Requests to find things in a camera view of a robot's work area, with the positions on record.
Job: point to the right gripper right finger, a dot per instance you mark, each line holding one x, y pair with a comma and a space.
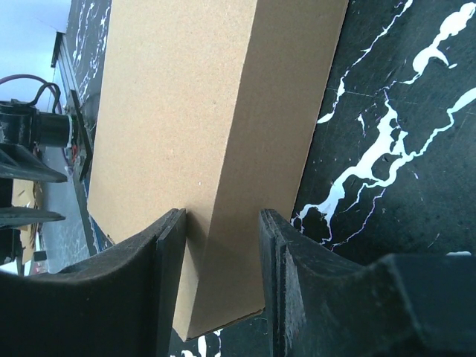
321, 304

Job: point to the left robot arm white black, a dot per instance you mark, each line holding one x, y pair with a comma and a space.
25, 126

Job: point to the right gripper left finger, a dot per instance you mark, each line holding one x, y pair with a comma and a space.
120, 302

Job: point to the cardboard box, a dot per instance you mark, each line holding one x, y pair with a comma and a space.
209, 106

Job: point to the aluminium frame rail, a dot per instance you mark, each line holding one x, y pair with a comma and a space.
64, 75

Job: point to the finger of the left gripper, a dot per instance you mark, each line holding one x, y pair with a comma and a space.
17, 162
17, 217

